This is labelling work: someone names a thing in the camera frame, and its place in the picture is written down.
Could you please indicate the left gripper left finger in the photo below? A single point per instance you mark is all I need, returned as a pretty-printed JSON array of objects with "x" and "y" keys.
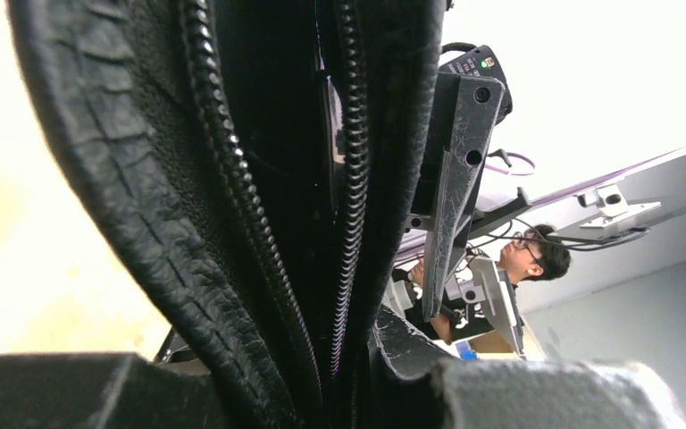
[{"x": 108, "y": 390}]

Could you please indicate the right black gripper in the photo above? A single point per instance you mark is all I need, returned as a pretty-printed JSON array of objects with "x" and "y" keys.
[{"x": 468, "y": 104}]

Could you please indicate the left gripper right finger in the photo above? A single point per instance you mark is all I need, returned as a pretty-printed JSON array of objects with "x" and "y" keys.
[{"x": 526, "y": 394}]

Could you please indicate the black zippered tool case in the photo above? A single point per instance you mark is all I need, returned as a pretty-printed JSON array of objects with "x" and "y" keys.
[{"x": 252, "y": 164}]

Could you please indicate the overhead metal camera mount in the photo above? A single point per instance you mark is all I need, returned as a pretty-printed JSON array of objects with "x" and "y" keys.
[{"x": 616, "y": 213}]

